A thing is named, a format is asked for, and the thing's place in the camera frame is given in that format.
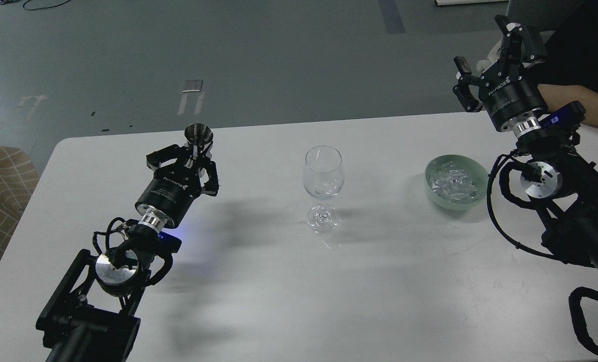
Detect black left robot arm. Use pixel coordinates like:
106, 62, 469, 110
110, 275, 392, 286
35, 137, 220, 361

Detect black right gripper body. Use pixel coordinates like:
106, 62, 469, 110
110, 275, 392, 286
480, 72, 549, 132

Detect green bowl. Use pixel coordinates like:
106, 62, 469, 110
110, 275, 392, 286
423, 154, 488, 211

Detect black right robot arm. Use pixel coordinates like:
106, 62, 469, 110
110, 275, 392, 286
453, 15, 598, 356

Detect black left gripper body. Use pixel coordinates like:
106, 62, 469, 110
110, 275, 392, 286
135, 163, 201, 229

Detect steel double jigger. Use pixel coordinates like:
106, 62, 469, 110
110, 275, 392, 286
184, 123, 213, 159

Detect clear ice cubes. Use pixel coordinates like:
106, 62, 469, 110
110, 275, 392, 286
428, 168, 484, 205

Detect white office chair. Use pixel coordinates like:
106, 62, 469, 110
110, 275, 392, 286
476, 1, 592, 75

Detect clear wine glass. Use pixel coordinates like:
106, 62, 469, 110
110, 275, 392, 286
302, 146, 345, 232

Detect person's black clothed torso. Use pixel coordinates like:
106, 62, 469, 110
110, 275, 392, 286
528, 1, 598, 109

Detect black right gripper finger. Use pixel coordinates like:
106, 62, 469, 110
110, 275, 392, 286
485, 15, 548, 81
453, 56, 488, 113

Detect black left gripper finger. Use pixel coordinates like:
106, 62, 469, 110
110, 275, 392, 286
192, 143, 220, 197
145, 144, 193, 174

